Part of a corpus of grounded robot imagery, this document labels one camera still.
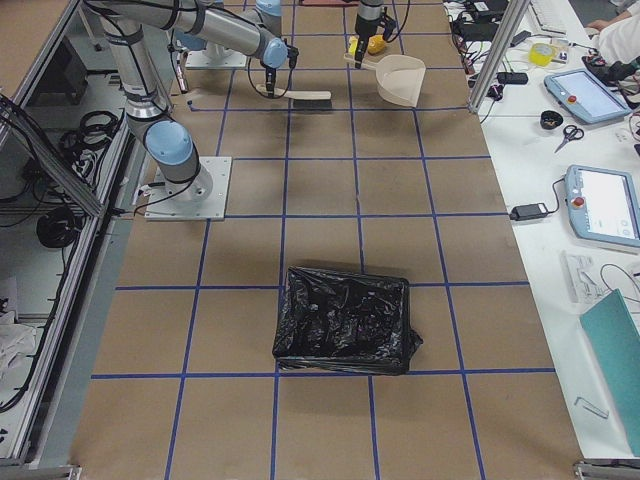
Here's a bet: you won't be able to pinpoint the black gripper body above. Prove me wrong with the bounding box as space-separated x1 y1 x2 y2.
264 66 277 90
355 0 395 48

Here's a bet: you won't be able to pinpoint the yellow green sponge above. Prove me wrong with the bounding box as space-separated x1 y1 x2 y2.
348 36 358 57

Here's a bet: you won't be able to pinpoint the white dustpan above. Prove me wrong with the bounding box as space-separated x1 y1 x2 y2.
360 54 426 108

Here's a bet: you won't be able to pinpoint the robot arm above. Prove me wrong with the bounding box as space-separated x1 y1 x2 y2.
85 1 298 98
86 1 298 193

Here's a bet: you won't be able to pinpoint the yellow tape roll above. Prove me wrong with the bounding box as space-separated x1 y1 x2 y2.
528 43 556 67

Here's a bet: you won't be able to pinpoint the teach pendant far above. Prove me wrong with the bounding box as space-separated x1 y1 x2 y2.
543 69 631 124

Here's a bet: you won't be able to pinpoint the teach pendant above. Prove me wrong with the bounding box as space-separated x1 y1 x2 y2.
564 165 639 248
543 69 631 124

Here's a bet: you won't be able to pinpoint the black scissors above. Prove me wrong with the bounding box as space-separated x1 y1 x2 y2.
555 124 584 153

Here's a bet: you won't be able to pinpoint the black power adapter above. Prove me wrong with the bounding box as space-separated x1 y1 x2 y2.
509 203 550 221

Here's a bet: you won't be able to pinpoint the teach pendant near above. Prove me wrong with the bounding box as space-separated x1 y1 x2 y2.
564 165 639 248

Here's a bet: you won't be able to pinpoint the teal folder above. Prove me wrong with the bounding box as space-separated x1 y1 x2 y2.
580 289 639 435

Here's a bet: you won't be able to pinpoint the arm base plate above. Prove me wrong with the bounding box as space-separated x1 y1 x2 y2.
144 156 232 221
186 42 247 70

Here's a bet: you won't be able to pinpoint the aluminium frame post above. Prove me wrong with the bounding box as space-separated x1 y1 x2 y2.
468 0 530 113

